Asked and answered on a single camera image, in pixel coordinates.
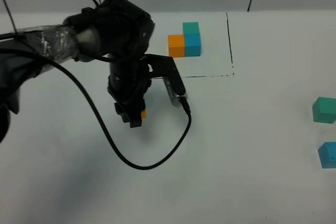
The template green cube block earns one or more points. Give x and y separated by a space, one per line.
191 28

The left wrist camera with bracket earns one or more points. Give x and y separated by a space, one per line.
164 67

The template orange cube block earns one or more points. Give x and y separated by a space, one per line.
176 45

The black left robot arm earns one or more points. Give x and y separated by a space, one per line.
115 31

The template blue cube block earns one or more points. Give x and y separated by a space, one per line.
192 45

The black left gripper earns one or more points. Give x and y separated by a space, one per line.
127 84

